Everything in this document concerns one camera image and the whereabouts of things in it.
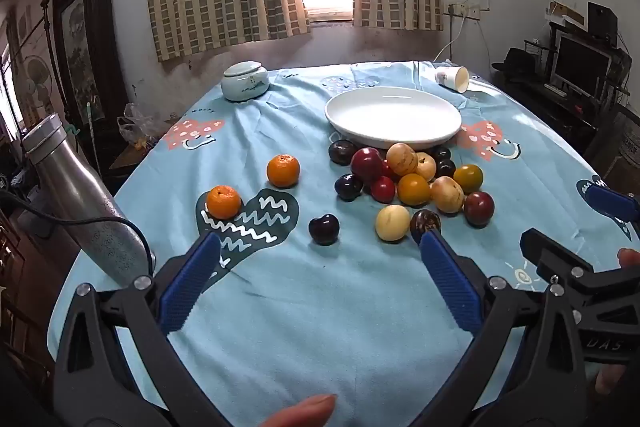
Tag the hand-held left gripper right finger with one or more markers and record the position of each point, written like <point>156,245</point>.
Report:
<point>450,282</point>

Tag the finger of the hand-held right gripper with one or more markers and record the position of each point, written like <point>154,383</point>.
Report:
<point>550,249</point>
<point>607,202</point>

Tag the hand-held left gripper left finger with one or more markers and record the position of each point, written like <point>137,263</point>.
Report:
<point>192,277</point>

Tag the dark brown wrinkled fruit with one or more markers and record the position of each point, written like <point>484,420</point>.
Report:
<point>341,152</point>
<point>422,219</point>

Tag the small red brown plum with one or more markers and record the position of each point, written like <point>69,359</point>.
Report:
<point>478,208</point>

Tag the orange tangerine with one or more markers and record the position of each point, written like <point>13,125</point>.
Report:
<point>283,170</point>
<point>223,202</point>

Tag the pale yellow round fruit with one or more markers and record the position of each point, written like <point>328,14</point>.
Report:
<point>392,222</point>

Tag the orange tomato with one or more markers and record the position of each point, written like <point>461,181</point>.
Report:
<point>413,189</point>

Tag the yellow green tomato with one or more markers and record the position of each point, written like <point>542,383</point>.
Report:
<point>468,178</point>

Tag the red tomato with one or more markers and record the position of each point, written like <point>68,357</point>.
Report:
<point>389,169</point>
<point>383,190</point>

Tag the large beige fruit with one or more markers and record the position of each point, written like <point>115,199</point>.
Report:
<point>402,158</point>

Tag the dark purple plum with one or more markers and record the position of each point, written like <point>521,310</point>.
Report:
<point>348,186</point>
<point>323,229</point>

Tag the large red plum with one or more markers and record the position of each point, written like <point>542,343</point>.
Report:
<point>366,164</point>

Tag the white oval plate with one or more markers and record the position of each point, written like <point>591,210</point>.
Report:
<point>395,117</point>

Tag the person's right hand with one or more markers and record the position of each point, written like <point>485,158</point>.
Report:
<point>629,258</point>

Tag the person's left hand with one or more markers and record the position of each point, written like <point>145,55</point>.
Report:
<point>300,413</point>

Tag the dark monitor stand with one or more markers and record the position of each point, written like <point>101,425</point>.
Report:
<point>565,117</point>

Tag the small pale yellow fruit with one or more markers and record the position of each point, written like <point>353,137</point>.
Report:
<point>426,166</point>

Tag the light blue printed tablecloth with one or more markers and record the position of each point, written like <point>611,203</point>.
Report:
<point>310,307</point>

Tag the white remote control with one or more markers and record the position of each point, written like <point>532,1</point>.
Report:
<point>556,90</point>

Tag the silver metal bottle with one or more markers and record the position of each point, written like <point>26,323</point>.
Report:
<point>85,207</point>

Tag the wooden side table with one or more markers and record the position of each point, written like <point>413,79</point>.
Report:
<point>125,159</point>

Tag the computer monitor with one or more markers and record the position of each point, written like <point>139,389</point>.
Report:
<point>580,62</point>

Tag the clear plastic bag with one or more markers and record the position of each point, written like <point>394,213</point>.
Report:
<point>135,122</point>

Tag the black hat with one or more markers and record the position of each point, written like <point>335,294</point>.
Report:
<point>517,59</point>

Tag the black speaker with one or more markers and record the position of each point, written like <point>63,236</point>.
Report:
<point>602,19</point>

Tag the brown cardboard piece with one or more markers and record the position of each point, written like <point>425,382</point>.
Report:
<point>567,12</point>

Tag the white paper cup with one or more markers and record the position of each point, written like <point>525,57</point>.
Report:
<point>450,77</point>

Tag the pale green ceramic jar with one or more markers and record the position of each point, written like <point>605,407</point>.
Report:
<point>245,82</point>

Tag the standing fan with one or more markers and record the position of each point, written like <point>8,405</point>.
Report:
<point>36,74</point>

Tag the dark framed painting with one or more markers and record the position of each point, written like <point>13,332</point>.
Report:
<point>80,32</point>

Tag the white wall socket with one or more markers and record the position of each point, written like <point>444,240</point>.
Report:
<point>462,10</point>

